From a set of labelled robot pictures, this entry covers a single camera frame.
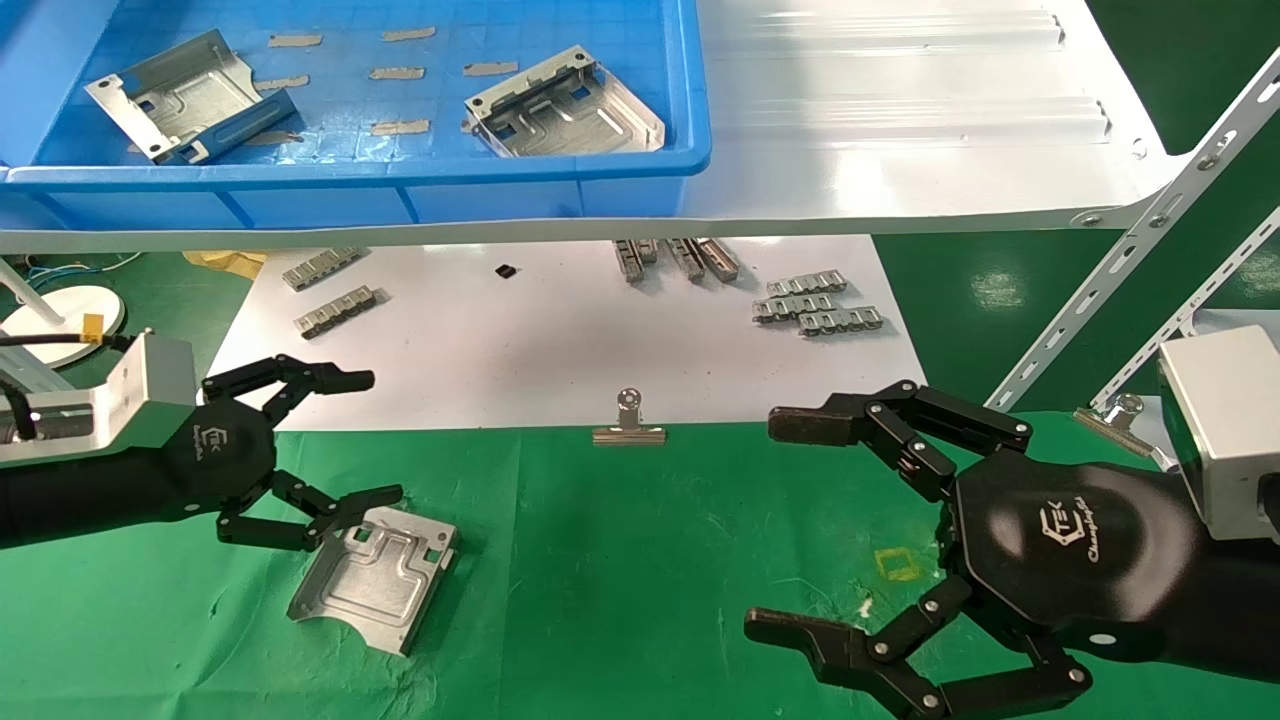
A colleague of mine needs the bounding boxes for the thin floor wires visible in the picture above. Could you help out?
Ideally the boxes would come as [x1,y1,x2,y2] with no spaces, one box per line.
[25,250,143,287]

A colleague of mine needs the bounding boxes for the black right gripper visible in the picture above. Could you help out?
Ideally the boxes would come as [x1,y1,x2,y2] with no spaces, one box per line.
[744,380,1201,720]

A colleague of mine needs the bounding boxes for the silver binder clip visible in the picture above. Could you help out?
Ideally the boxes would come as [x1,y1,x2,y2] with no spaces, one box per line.
[592,388,667,446]
[1074,393,1167,461]

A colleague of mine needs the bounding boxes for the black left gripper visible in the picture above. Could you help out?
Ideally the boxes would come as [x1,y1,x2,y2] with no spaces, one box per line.
[165,355,404,553]

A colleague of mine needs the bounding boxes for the green table cloth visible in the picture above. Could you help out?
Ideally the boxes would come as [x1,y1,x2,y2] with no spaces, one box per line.
[0,420,1280,720]

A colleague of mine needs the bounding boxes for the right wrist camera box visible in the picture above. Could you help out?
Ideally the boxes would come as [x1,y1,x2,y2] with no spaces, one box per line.
[1158,325,1280,543]

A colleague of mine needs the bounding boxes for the white round base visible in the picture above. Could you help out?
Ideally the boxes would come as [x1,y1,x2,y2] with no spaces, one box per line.
[0,262,127,347]

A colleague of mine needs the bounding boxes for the bent sheet metal bracket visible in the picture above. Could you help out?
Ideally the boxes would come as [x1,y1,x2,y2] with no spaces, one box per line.
[463,45,667,159]
[288,505,459,657]
[85,30,298,166]

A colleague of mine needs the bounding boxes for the blue plastic bin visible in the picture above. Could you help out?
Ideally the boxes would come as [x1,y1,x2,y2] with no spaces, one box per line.
[0,0,713,233]

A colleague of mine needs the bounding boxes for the black camera cable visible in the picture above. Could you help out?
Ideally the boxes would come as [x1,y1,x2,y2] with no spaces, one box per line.
[0,378,43,441]
[0,333,136,350]

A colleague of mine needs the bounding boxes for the yellow plastic sheet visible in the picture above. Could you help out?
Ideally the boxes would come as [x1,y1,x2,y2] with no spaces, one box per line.
[183,250,269,277]

